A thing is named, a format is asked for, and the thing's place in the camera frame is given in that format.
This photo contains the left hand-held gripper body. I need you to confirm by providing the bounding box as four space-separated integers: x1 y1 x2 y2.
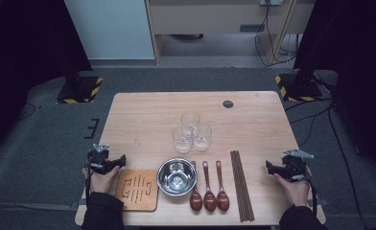
87 143 114 175

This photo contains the white partition panel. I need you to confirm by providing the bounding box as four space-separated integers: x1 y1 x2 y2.
63 0 156 61

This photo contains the bundle of brown wooden chopsticks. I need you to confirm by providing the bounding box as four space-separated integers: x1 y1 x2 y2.
229 149 256 223

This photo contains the grey label on desk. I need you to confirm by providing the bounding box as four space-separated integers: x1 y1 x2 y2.
239 23 267 34

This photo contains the shiny metal bowl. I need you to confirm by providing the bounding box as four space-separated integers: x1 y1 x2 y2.
156 156 199 197

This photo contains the bamboo trivet with cutouts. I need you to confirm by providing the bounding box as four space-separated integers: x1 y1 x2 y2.
115 169 160 212

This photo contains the dark curtain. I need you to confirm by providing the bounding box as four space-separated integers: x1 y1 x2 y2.
0 0 93 162
293 0 376 181

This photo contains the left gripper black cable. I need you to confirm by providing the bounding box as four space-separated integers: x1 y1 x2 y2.
84 155 94 207

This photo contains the person's left hand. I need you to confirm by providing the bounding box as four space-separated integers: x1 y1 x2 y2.
82 165 122 195

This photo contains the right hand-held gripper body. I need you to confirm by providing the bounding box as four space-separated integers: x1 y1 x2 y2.
281 149 316 183

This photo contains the reddish brown wooden spoon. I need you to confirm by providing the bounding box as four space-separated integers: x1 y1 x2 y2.
201 160 218 213
215 160 231 213
189 160 204 213

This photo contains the long black floor cable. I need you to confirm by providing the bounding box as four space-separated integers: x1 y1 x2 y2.
327 106 368 230

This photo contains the grey floor tape strip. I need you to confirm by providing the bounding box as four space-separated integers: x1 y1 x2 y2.
69 197 88 211

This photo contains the black stand base hazard tape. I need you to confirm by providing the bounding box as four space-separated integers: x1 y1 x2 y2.
56 75 105 104
274 73 324 103

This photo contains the white power strip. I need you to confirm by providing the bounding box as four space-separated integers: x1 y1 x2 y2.
260 0 285 7

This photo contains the light wooden desk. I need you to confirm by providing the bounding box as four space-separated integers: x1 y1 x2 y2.
144 0 317 67

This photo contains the thin black floor cable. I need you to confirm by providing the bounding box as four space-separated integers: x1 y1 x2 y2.
15 102 37 122

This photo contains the black hanging cable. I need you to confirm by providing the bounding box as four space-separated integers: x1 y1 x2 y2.
254 0 297 68

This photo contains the person's right hand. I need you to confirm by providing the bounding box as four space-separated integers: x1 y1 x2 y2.
273 165 313 208

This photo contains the clear drinking glass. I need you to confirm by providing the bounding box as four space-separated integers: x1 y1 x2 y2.
172 126 196 154
180 111 201 137
192 124 213 152

